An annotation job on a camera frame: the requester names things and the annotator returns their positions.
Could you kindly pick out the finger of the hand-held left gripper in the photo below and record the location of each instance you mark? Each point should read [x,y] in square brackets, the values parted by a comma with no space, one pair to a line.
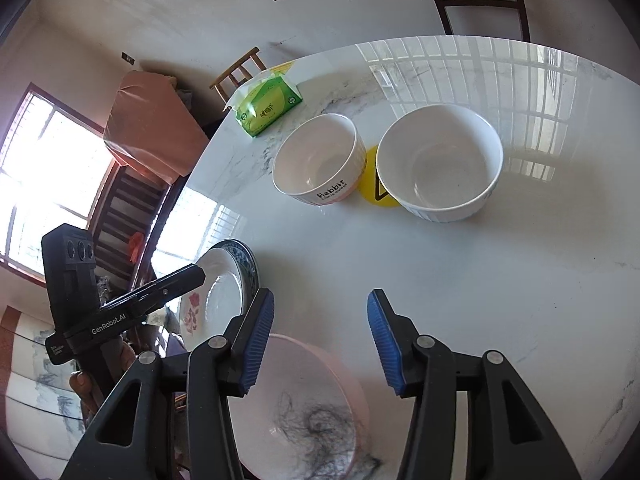
[165,285]

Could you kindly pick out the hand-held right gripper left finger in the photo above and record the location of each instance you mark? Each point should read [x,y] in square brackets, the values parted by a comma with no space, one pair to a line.
[257,340]

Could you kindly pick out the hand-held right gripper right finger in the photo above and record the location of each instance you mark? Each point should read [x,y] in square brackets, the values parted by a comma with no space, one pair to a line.
[382,340]

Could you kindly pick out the white plate with pink flowers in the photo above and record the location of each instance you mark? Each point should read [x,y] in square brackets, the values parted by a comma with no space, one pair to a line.
[215,280]

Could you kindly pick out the large blue floral plate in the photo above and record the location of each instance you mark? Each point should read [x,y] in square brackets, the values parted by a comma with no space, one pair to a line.
[248,265]

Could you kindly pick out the person's left hand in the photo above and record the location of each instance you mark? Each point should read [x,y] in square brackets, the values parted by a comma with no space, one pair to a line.
[87,390]

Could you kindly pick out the small red object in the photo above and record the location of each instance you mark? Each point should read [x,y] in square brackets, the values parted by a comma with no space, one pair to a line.
[135,249]

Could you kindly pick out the bright side window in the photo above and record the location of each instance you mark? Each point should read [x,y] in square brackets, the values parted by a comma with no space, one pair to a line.
[45,175]

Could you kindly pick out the yellow sticker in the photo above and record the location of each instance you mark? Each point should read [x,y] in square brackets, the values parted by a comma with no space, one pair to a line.
[371,185]

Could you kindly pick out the orange cloth cover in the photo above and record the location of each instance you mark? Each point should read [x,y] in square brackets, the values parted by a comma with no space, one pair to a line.
[150,125]

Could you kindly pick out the white ribbed bowl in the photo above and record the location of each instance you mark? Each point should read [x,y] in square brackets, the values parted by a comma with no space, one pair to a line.
[440,165]

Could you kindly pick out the white bowl with pink ribs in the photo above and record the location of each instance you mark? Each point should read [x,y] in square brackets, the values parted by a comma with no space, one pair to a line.
[320,160]

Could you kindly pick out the green tissue pack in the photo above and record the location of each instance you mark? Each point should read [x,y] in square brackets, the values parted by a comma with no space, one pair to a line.
[267,105]

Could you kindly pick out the light wooden chair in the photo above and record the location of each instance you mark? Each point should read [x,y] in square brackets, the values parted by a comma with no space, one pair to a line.
[240,70]

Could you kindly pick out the dark wooden chair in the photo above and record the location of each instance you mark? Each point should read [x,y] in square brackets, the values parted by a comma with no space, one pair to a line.
[480,0]

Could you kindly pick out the dark wall switch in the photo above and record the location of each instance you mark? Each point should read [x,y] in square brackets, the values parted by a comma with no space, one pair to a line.
[128,57]

